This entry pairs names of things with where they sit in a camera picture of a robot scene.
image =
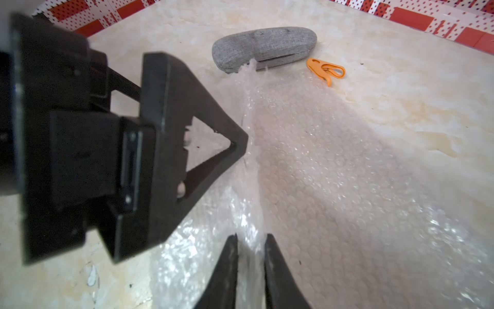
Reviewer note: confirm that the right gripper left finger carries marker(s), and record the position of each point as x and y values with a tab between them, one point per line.
220	292

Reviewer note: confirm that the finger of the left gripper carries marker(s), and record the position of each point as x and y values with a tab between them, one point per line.
156	189

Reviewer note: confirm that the bubble wrap sheet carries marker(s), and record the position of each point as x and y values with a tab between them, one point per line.
357	223

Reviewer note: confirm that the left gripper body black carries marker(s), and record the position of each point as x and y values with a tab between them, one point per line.
75	162

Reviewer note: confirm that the orange small scissors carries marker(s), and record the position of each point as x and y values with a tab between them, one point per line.
325	71

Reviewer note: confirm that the grey oval case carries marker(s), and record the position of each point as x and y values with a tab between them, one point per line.
269	47

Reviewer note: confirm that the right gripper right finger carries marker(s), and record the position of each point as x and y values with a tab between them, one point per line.
281	289

